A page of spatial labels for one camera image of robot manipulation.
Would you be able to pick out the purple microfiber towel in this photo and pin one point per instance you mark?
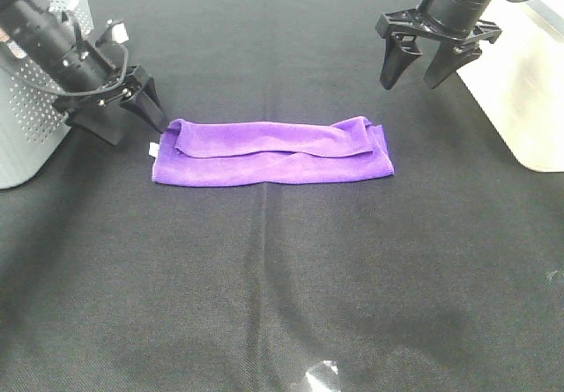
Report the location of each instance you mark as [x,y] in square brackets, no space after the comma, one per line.
[244,153]

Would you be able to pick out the clear tape piece right edge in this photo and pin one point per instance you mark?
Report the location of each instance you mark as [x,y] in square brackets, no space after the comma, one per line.
[555,277]

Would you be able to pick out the grey perforated laundry basket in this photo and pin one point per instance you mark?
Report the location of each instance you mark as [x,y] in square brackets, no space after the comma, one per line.
[31,129]

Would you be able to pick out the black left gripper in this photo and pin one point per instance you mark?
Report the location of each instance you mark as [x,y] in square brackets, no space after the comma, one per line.
[95,113]

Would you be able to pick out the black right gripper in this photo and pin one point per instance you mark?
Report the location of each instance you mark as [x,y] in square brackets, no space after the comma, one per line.
[401,28]

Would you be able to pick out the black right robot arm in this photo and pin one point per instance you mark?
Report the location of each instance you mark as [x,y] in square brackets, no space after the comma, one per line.
[456,25]

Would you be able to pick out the white storage box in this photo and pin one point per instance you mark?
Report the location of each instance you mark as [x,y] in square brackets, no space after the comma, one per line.
[518,81]

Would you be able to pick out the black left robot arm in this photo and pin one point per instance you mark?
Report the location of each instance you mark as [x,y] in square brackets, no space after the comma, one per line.
[92,74]

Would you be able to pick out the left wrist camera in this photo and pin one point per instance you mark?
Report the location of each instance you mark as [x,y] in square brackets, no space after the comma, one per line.
[116,31]

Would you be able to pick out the clear tape strip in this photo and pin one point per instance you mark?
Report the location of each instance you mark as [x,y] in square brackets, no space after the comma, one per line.
[322,377]

